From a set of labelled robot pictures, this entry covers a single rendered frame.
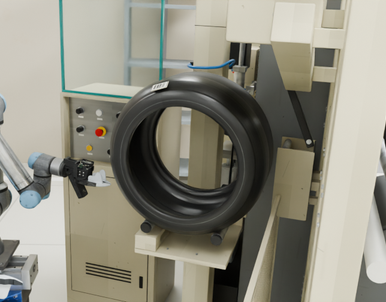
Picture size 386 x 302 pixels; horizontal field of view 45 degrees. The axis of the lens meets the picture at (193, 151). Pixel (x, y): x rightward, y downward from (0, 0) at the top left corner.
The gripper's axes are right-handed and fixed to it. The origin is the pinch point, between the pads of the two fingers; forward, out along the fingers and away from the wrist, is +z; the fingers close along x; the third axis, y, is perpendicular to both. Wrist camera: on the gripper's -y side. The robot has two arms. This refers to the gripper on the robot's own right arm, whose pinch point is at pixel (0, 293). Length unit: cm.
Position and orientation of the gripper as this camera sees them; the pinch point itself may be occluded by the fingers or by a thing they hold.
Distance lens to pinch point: 121.7
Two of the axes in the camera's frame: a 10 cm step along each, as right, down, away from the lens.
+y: -1.0, 9.8, 1.7
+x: -3.6, 1.2, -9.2
